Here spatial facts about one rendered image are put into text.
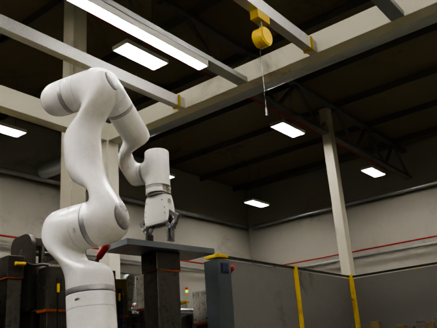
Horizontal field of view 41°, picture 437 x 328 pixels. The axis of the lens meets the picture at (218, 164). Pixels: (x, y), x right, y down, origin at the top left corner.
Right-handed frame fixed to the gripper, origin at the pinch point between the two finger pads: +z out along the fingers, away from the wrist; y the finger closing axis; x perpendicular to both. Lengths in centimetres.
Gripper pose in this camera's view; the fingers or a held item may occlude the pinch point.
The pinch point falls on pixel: (160, 241)
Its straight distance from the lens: 191.9
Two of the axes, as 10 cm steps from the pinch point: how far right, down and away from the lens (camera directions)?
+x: -5.9, -2.3, -7.8
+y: -8.1, 2.5, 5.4
